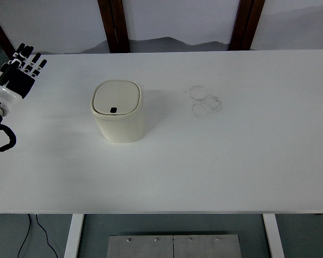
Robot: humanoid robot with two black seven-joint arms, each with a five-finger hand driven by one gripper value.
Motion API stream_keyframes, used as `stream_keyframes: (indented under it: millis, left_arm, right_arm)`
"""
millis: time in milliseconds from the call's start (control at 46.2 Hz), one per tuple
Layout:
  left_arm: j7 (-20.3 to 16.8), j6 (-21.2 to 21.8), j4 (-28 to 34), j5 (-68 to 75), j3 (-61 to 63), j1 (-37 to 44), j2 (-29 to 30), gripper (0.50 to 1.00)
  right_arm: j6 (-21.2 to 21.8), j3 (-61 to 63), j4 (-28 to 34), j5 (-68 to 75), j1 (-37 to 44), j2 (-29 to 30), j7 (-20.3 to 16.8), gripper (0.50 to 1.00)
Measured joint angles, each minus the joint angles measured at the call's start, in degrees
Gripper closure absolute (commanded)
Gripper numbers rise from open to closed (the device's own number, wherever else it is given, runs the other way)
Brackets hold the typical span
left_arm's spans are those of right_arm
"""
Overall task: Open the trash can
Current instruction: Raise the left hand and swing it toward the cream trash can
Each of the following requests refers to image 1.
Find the grey metal base plate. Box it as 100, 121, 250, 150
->
107, 234, 242, 257

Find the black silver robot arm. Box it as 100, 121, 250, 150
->
0, 43, 47, 153

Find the far left wooden post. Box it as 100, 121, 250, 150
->
0, 25, 15, 57

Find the black floor cable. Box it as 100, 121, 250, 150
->
17, 214, 32, 258
35, 214, 59, 258

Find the white table leg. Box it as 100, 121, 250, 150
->
263, 214, 285, 258
64, 214, 85, 258

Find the right dark wooden post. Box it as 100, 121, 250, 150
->
228, 0, 265, 51

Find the left white table leg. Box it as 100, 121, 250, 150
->
64, 214, 85, 258

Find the right white table leg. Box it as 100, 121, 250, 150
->
263, 214, 285, 258

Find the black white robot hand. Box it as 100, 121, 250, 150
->
0, 43, 47, 104

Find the cream plastic trash can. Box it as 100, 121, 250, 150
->
90, 80, 144, 144

